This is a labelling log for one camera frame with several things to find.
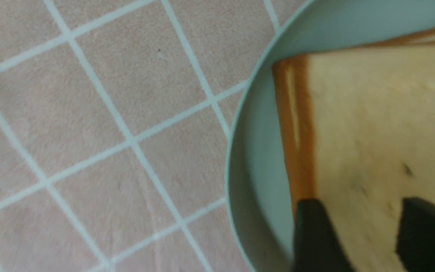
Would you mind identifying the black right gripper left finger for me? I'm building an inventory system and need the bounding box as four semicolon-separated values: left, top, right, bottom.
292;199;354;272

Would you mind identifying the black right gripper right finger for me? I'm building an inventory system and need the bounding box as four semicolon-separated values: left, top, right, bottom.
396;197;435;272

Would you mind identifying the toast slice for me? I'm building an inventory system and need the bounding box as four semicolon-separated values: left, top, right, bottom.
307;43;435;272
272;21;435;223

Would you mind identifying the teal green centre plate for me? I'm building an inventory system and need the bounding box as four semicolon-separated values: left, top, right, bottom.
225;0;435;272

